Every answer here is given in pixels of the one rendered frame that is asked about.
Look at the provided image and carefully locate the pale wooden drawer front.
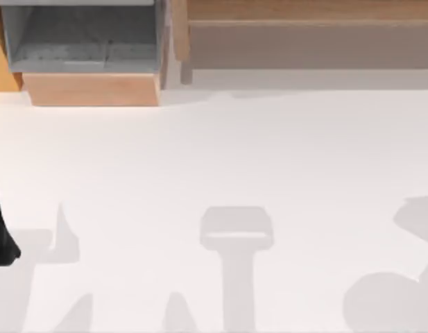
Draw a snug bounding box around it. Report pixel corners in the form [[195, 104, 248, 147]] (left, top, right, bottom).
[[22, 71, 162, 107]]

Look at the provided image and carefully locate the open wooden shelf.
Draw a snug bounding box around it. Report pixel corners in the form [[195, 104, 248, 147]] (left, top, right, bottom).
[[173, 0, 428, 85]]

